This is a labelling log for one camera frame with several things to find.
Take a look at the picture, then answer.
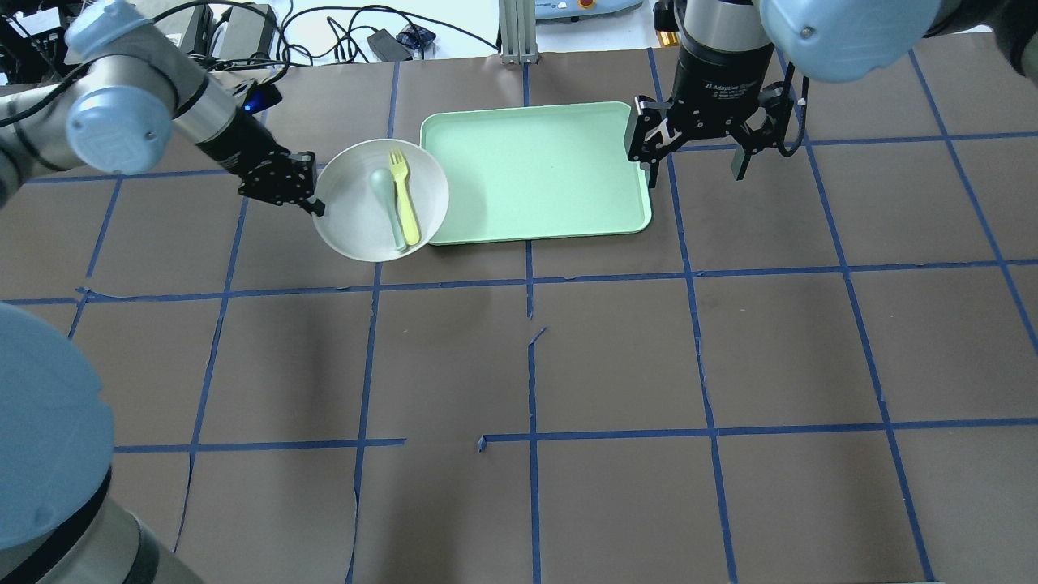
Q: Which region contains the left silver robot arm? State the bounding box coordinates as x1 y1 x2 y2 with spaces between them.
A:
1 1 325 216

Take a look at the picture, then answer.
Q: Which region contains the aluminium frame post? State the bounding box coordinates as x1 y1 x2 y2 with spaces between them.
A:
498 0 540 64

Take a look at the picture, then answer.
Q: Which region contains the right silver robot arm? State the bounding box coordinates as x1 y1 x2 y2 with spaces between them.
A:
625 1 1037 183

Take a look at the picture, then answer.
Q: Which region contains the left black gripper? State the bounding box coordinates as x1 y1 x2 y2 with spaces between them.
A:
237 149 326 217

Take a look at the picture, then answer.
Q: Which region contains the light green tray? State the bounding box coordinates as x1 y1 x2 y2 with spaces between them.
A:
420 102 653 247

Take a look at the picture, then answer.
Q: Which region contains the pale green plastic spoon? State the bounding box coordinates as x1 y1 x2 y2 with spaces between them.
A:
368 169 408 251

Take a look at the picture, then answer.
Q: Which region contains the black power adapter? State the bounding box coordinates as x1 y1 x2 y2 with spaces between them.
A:
366 28 413 62

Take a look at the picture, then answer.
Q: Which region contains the yellow plastic fork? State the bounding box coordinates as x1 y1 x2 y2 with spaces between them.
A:
388 148 422 247

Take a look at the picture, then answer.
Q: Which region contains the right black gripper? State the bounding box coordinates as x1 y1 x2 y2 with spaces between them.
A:
626 41 797 189

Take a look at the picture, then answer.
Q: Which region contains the white round plate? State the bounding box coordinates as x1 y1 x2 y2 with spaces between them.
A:
315 138 449 263

